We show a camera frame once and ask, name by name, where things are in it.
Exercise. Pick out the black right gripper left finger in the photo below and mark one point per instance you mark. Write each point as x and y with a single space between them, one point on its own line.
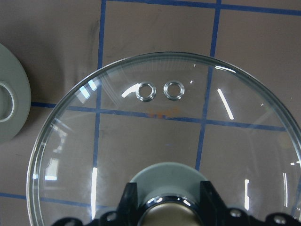
126 212

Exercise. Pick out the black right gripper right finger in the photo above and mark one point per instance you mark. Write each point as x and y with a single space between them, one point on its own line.
214 212

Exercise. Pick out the glass pot lid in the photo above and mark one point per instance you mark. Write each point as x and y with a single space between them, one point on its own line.
166 121

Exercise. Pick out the grey cooking pot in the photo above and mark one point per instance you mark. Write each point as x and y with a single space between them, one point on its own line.
15 95

